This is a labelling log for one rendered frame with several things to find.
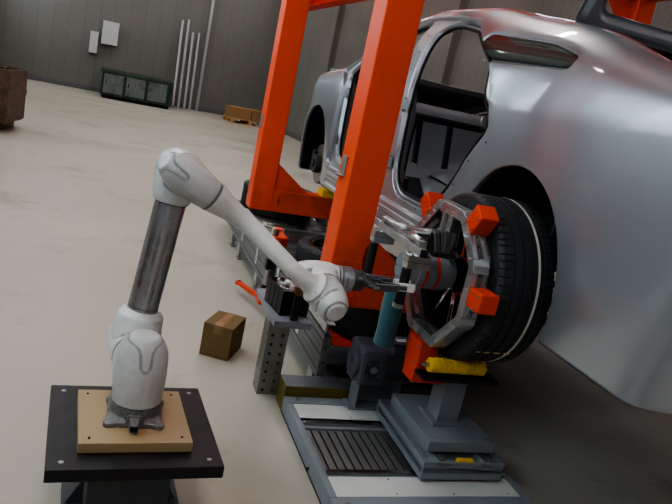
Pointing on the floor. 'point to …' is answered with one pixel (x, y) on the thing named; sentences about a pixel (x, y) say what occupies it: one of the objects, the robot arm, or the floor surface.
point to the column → (270, 358)
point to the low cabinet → (135, 88)
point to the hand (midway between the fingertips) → (404, 285)
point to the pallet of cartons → (242, 115)
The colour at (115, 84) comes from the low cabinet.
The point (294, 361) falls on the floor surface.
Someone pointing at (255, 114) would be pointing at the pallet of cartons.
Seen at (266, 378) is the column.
